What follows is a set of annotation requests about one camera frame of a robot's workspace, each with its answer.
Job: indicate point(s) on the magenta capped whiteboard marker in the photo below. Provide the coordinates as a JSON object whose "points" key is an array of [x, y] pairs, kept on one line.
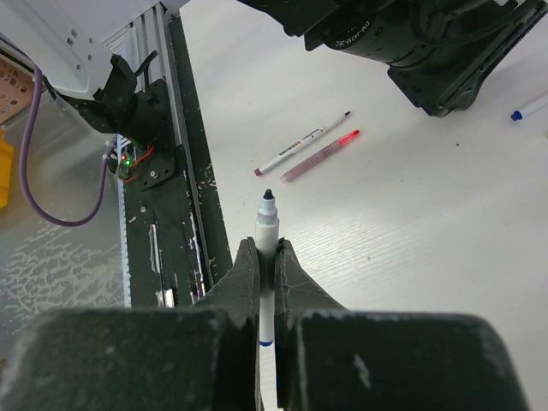
{"points": [[300, 144]]}

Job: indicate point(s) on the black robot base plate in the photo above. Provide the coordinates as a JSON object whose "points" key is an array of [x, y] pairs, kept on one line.
{"points": [[177, 243]]}

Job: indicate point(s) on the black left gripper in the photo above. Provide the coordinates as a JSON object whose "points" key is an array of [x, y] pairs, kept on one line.
{"points": [[438, 53]]}

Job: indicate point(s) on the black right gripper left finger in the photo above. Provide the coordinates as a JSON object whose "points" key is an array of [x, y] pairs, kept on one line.
{"points": [[199, 357]]}

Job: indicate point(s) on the light blue cable duct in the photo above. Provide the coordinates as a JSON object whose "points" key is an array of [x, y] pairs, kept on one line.
{"points": [[126, 277]]}

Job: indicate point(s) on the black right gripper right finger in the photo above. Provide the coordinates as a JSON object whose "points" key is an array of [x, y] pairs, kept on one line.
{"points": [[332, 358]]}

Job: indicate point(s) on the pink translucent highlighter pen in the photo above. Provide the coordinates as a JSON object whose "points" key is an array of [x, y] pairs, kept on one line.
{"points": [[318, 157]]}

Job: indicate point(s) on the blue capped marker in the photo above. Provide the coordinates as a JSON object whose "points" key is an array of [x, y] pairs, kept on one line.
{"points": [[266, 241], [530, 108]]}

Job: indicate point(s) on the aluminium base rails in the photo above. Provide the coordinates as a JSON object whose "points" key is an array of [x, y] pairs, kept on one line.
{"points": [[147, 33]]}

